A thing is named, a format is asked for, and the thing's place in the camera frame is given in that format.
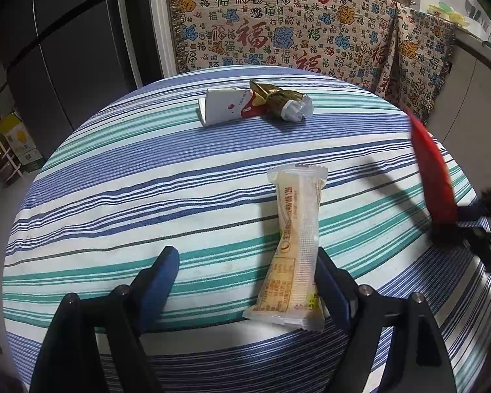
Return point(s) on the crumpled silver wrapper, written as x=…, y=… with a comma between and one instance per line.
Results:
x=298, y=108

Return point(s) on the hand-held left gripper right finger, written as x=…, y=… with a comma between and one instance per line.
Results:
x=331, y=290

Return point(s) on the printed blanket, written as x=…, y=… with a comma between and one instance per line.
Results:
x=270, y=20

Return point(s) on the striped tablecloth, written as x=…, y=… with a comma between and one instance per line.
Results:
x=147, y=180

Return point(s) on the white kitchen counter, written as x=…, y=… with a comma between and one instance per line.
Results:
x=474, y=69

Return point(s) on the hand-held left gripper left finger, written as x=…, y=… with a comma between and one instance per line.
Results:
x=163, y=278

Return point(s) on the gold foil wrapper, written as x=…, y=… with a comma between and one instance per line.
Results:
x=270, y=94

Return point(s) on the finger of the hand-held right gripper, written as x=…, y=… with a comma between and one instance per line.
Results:
x=472, y=211
x=470, y=239

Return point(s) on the cream snack packet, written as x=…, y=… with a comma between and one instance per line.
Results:
x=294, y=249

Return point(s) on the yellow green plastic containers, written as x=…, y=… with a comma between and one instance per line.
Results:
x=446, y=11

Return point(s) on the dark refrigerator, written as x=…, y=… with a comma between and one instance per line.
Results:
x=65, y=49

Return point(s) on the yellow cardboard box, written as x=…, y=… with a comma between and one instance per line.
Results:
x=18, y=139

